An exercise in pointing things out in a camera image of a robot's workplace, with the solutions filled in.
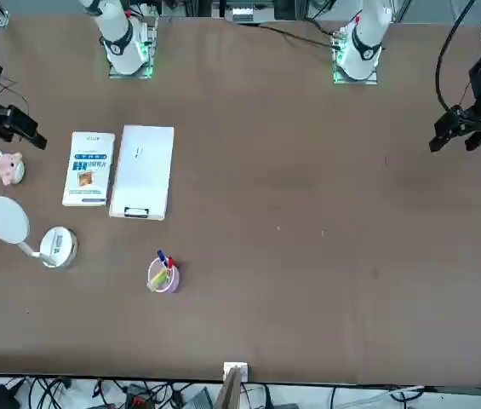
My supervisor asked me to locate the black table cable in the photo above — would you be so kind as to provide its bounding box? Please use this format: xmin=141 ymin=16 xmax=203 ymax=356
xmin=256 ymin=19 xmax=338 ymax=48

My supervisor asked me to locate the yellow green highlighter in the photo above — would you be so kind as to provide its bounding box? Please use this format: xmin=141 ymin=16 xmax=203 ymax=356
xmin=150 ymin=268 xmax=169 ymax=289

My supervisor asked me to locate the pink plush toy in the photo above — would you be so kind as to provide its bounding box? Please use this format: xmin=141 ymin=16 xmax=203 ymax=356
xmin=0 ymin=147 xmax=27 ymax=187

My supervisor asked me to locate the white book with blue print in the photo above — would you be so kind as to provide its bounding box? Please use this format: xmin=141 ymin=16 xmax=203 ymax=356
xmin=61 ymin=130 xmax=117 ymax=208

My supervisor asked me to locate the white clipboard with black clip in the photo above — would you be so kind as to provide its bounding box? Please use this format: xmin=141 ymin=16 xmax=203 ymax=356
xmin=108 ymin=124 xmax=175 ymax=222

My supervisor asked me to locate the white foldable desk lamp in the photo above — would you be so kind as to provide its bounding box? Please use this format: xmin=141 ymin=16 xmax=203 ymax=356
xmin=0 ymin=195 xmax=78 ymax=269

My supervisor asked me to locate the aluminium camera post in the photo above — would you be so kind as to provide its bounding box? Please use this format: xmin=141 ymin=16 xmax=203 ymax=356
xmin=222 ymin=361 xmax=250 ymax=409

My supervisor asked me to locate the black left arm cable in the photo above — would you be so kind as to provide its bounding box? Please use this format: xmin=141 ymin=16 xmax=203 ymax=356
xmin=435 ymin=0 xmax=478 ymax=114

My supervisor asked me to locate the clear pink pen cup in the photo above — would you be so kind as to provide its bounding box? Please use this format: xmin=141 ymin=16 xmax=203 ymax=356
xmin=146 ymin=255 xmax=180 ymax=294

